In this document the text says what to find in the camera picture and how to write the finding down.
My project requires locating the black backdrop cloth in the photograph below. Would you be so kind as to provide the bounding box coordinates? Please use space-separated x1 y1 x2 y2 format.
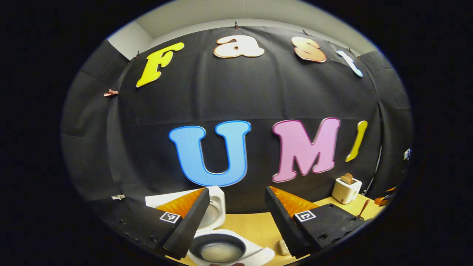
61 26 414 222

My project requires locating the brown wooden spoon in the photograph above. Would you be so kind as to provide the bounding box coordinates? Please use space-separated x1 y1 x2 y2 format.
357 199 370 220

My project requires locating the white toaster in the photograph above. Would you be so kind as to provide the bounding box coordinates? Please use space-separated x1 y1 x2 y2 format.
331 177 363 204

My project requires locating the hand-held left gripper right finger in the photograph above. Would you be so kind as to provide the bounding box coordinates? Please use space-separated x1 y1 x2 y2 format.
265 186 366 259

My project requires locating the white rice cooker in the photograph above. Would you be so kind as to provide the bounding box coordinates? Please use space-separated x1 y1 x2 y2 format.
145 186 276 266

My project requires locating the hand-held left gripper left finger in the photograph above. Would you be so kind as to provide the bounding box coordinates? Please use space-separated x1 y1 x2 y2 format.
111 187 211 260

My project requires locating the thin hanging cable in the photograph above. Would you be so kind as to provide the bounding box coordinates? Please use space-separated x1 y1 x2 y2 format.
364 146 382 195

